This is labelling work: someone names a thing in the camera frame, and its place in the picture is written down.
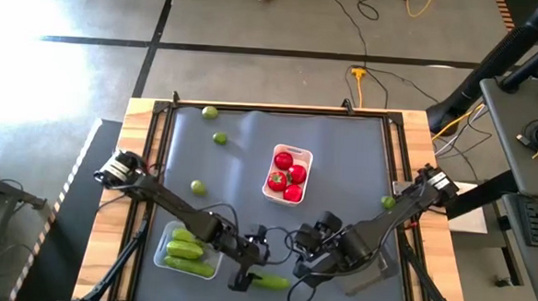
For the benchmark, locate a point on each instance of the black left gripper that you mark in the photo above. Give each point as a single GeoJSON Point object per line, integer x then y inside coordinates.
{"type": "Point", "coordinates": [252, 253]}

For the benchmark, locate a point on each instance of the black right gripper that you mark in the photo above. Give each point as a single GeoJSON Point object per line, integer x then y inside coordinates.
{"type": "Point", "coordinates": [319, 245]}

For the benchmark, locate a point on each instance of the long green cucumber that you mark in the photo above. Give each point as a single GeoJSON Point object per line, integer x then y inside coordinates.
{"type": "Point", "coordinates": [189, 266]}

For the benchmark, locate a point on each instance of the short green cucumber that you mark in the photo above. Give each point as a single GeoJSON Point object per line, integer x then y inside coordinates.
{"type": "Point", "coordinates": [182, 235]}

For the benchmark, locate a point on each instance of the red tomato with green calyx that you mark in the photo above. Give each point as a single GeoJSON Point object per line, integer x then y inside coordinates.
{"type": "Point", "coordinates": [277, 181]}

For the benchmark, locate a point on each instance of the green lime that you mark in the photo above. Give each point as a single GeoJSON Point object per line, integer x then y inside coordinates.
{"type": "Point", "coordinates": [220, 138]}
{"type": "Point", "coordinates": [388, 202]}
{"type": "Point", "coordinates": [198, 187]}
{"type": "Point", "coordinates": [209, 112]}

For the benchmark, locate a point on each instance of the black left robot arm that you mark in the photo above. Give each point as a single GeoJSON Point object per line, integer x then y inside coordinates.
{"type": "Point", "coordinates": [174, 205]}

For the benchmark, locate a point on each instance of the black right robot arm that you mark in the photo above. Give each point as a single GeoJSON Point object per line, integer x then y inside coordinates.
{"type": "Point", "coordinates": [399, 212]}

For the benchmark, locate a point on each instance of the clear plastic container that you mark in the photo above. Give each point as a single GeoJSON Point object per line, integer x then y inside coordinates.
{"type": "Point", "coordinates": [382, 276]}

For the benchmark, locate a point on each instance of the clear cucumber basket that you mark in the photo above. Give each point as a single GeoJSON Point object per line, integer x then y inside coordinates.
{"type": "Point", "coordinates": [162, 258]}

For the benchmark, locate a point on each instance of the white slotted plastic basket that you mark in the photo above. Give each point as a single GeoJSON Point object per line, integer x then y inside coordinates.
{"type": "Point", "coordinates": [302, 154]}

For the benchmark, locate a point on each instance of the gray table mat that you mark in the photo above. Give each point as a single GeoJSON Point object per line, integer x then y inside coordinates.
{"type": "Point", "coordinates": [343, 150]}

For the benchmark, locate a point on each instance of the white paper sheet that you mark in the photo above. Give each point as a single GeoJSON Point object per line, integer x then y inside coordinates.
{"type": "Point", "coordinates": [468, 221]}

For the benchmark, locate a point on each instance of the black striped floor mat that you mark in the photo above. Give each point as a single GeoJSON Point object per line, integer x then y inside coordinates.
{"type": "Point", "coordinates": [62, 232]}

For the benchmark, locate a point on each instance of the black desk leg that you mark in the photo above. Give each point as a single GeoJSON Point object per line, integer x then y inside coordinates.
{"type": "Point", "coordinates": [483, 194]}

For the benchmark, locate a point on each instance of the gray keyboard desk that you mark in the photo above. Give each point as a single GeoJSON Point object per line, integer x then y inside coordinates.
{"type": "Point", "coordinates": [534, 275]}

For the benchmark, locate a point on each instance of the black metal stand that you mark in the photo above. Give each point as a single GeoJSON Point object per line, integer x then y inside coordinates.
{"type": "Point", "coordinates": [4, 192]}

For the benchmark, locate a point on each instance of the black tower fan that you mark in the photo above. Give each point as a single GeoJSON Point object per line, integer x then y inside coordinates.
{"type": "Point", "coordinates": [495, 61]}

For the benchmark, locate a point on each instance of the black diagonal frame strut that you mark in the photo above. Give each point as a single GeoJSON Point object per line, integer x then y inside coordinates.
{"type": "Point", "coordinates": [423, 278]}
{"type": "Point", "coordinates": [120, 262]}

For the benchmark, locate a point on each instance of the black frame clamp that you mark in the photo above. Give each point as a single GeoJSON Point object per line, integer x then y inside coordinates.
{"type": "Point", "coordinates": [176, 98]}
{"type": "Point", "coordinates": [348, 106]}

